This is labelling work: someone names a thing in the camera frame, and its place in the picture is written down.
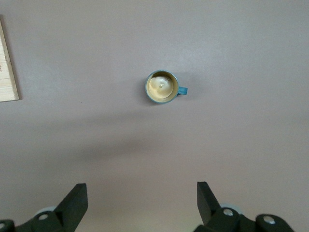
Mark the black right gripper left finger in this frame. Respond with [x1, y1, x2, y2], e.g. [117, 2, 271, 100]
[0, 183, 87, 232]

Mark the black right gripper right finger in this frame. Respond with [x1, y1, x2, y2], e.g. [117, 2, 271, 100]
[194, 181, 296, 232]

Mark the teal cup yellow inside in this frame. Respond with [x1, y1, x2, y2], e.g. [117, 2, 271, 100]
[145, 70, 189, 105]

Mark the wooden cutting board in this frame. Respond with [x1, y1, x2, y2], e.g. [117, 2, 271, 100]
[0, 14, 19, 102]

